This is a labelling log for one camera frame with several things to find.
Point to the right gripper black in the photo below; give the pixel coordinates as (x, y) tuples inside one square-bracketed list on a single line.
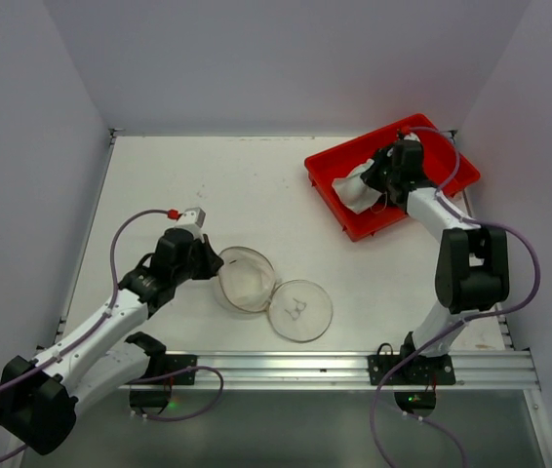
[(376, 172)]

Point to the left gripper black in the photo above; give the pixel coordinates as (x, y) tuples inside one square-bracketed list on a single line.
[(205, 258)]

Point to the pale green bra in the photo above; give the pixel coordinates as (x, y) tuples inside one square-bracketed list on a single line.
[(353, 193)]

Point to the white mesh laundry bag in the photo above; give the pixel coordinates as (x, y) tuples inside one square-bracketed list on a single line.
[(247, 284)]

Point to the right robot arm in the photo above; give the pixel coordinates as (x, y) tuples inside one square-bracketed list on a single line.
[(472, 271)]

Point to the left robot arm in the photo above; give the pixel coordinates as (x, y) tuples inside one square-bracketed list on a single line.
[(42, 398)]

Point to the red plastic tray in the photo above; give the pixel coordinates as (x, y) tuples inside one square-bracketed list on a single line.
[(336, 162)]

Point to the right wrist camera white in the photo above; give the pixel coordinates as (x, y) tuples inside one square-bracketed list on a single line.
[(407, 137)]

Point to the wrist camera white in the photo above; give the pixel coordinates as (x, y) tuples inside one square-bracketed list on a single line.
[(191, 220), (407, 137)]

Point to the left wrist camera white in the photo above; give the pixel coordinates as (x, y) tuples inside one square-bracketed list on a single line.
[(191, 220)]

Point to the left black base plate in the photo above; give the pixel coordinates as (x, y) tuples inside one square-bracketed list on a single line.
[(178, 365)]

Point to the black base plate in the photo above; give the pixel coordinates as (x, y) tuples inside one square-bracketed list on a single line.
[(178, 365), (422, 371)]

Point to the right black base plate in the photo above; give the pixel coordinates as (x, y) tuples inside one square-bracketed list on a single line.
[(422, 371)]

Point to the aluminium mounting rail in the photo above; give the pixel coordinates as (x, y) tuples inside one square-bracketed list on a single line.
[(492, 370)]

